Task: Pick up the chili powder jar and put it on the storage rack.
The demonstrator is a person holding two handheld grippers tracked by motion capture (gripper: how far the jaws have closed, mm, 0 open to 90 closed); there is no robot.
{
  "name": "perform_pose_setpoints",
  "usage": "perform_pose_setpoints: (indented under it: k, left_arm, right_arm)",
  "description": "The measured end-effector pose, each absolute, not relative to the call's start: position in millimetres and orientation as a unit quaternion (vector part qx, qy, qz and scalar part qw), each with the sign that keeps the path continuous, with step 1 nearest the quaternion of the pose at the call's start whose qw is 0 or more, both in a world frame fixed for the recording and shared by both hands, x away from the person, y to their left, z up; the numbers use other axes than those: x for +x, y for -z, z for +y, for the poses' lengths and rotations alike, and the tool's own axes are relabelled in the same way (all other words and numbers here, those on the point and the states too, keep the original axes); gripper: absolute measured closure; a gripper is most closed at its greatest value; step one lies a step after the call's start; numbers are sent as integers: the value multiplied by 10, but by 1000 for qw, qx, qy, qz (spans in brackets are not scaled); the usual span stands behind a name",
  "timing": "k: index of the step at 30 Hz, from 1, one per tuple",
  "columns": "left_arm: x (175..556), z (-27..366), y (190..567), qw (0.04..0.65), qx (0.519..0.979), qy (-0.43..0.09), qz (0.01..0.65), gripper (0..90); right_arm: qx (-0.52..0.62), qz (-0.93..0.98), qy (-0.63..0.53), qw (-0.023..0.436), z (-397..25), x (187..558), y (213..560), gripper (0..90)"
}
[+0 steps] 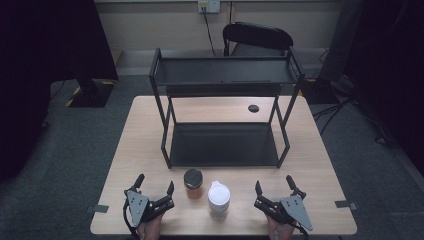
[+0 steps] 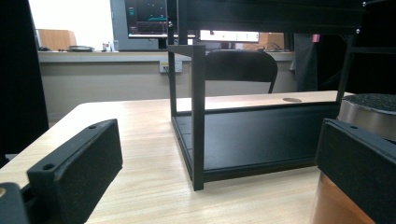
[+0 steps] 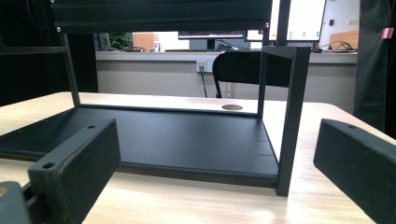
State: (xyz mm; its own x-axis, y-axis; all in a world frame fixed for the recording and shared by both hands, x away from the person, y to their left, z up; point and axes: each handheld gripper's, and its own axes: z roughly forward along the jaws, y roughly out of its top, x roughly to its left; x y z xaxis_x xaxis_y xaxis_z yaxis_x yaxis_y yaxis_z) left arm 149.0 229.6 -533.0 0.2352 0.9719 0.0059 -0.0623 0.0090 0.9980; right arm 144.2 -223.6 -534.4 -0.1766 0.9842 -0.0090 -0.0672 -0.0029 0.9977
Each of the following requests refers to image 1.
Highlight clear bottle with white lid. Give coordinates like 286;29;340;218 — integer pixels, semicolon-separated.
207;180;231;222

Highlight person's left hand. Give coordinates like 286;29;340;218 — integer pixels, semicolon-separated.
136;214;165;240

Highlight black stand base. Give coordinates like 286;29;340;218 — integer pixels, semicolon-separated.
64;78;116;108
301;78;339;105

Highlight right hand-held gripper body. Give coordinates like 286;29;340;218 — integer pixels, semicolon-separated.
253;194;314;232

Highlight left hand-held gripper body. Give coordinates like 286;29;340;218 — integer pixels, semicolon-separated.
123;188;176;228

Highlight grey tape strip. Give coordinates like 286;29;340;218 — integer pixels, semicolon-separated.
334;199;358;211
85;204;110;214

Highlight black floor cables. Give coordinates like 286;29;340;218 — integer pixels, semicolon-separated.
312;96;355;136

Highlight amber jar with black lid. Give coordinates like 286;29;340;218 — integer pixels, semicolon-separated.
183;168;204;200

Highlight black two-tier metal rack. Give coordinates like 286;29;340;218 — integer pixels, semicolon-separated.
148;46;306;170

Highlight person's right hand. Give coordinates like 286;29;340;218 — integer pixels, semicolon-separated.
266;216;296;240

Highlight dark curtain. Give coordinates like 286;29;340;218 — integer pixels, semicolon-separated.
0;0;119;184
319;0;424;178

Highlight left hand-held gripper cable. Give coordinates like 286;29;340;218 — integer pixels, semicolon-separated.
122;199;140;240

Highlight black folding chair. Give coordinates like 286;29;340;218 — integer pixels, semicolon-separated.
222;21;294;58

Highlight white wall socket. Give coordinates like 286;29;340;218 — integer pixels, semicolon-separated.
197;0;221;14

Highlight black power cable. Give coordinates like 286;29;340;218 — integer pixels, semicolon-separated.
201;7;217;57

